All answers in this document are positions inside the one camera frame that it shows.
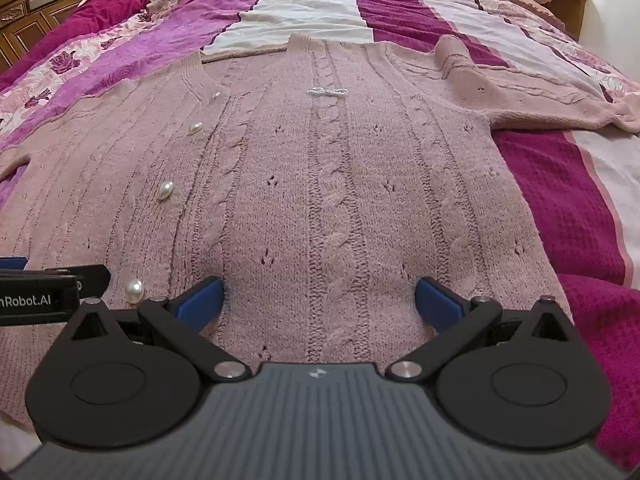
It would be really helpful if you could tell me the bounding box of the purple pink striped bedspread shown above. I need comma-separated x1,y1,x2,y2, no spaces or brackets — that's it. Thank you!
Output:
0,0,640,472

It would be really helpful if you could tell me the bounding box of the magenta velvet pillow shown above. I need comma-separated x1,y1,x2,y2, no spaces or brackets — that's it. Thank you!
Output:
77,0,152,25

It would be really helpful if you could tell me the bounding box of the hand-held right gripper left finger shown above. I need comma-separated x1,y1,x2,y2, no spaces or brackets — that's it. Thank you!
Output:
67,276,252,382

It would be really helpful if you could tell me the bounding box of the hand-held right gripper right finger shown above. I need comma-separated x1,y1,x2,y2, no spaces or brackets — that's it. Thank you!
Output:
385,276,573,382

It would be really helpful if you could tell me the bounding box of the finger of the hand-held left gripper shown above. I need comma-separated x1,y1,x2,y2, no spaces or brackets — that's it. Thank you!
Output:
0,257,76,280

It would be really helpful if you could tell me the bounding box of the pink knit sweater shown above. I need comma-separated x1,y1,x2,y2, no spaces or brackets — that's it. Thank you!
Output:
0,34,640,428

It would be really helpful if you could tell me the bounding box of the carved wooden headboard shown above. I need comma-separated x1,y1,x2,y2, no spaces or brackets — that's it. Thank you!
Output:
0,0,132,75

